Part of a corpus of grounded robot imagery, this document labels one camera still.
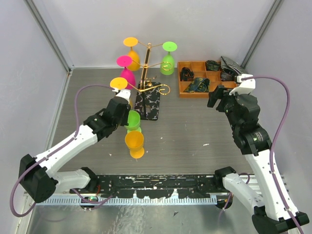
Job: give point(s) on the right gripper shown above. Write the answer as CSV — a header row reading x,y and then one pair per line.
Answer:
x,y
219,92

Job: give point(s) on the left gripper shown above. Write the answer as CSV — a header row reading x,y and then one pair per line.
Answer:
x,y
125,122

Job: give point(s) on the green goblet back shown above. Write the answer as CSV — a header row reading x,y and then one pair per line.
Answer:
x,y
133,121

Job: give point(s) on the green goblet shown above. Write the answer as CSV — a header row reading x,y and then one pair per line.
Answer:
x,y
133,121
167,65

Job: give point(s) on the orange goblet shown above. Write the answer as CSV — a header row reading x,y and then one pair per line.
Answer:
x,y
131,42
134,140
120,83

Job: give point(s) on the pink plastic goblet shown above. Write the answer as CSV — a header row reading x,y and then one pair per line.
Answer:
x,y
125,61

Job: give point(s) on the green goblet front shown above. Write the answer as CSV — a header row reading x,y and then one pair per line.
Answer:
x,y
167,65

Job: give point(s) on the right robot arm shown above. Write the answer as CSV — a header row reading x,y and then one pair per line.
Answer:
x,y
273,212

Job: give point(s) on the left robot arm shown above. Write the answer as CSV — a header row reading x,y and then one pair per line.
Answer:
x,y
41,176

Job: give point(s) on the blue yellow floral tie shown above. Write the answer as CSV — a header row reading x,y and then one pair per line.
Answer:
x,y
198,85

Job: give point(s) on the dark patterned rolled tie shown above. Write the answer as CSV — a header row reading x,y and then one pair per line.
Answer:
x,y
227,74

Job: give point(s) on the dark green floral tie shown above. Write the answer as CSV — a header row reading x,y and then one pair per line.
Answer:
x,y
212,65

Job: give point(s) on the black white striped cloth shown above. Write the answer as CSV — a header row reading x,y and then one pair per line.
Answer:
x,y
227,64

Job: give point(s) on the black orange rolled tie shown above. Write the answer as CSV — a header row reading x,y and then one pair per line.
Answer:
x,y
186,74

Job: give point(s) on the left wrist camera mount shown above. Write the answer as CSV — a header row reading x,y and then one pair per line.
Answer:
x,y
123,93

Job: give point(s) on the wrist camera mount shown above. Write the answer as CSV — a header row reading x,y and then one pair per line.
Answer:
x,y
123,93
246,85

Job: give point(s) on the gold wire wine glass rack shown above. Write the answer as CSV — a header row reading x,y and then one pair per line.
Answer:
x,y
147,102

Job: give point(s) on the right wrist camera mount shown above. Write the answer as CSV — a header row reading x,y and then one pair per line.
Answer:
x,y
246,85

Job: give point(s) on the grey slotted cable duct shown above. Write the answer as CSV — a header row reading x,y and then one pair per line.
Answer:
x,y
174,200

